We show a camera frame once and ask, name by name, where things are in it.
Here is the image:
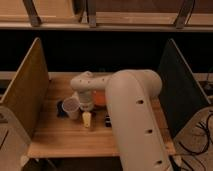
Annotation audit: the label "wooden shelf frame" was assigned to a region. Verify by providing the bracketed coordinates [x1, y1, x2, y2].
[0, 0, 213, 33]

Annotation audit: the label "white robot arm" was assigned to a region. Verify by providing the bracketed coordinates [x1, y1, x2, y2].
[70, 70, 173, 171]

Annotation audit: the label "dark blue small object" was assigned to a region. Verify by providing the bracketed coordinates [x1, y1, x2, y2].
[57, 101, 66, 117]

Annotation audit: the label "black rectangular box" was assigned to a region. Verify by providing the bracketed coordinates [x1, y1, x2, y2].
[105, 115, 112, 127]

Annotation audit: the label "clear plastic cup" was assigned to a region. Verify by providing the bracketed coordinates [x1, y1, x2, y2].
[62, 97, 80, 120]

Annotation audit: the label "left wooden side panel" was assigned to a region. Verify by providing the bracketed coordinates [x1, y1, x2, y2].
[0, 38, 49, 142]

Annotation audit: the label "black floor cables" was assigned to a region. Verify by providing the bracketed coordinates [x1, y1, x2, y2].
[178, 109, 213, 171]

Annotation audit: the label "orange ceramic bowl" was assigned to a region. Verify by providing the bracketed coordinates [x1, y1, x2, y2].
[93, 91, 106, 106]

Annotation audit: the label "right dark side panel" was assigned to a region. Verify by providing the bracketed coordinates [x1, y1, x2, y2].
[158, 39, 210, 137]

